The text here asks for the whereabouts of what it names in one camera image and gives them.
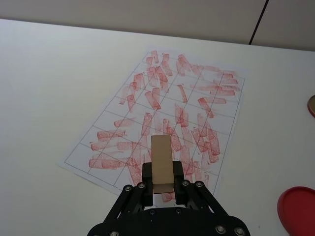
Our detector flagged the red round lid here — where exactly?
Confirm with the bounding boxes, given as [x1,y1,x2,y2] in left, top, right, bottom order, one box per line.
[277,186,315,236]

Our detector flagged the white gridded paper, red prints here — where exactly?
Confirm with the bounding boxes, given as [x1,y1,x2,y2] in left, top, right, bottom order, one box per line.
[58,46,248,197]

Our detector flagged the wooden rectangular stamp block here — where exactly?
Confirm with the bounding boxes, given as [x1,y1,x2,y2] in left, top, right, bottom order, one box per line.
[151,134,175,195]

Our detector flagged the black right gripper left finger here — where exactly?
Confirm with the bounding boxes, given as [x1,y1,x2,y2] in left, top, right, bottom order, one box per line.
[86,162,155,236]

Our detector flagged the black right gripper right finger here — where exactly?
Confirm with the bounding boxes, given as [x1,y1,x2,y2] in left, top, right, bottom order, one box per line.
[172,161,252,236]

